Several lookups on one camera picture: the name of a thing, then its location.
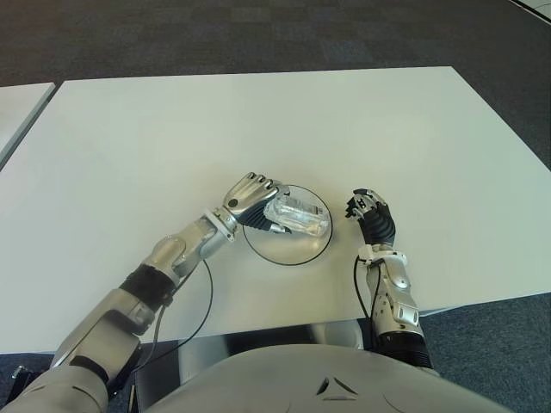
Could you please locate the neighbouring white table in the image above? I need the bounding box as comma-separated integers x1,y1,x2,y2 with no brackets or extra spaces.
0,82,56,171

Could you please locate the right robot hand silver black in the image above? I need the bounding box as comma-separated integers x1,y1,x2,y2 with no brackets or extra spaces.
344,187,396,250

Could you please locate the grey robot torso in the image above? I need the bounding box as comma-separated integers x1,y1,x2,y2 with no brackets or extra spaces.
150,342,513,413

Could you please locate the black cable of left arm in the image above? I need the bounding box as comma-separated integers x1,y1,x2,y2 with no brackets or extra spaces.
137,257,215,375

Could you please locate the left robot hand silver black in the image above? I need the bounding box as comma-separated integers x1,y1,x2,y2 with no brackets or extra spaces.
219,171,294,236

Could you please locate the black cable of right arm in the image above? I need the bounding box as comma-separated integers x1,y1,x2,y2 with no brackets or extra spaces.
353,256,375,322

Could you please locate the white plate black rim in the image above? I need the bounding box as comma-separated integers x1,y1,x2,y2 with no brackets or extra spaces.
242,184,332,268

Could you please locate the clear water bottle blue cap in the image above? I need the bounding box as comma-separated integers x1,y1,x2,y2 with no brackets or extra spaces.
262,193,329,237

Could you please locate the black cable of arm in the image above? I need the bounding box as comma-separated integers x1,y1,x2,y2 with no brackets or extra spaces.
137,257,215,375
353,256,375,322

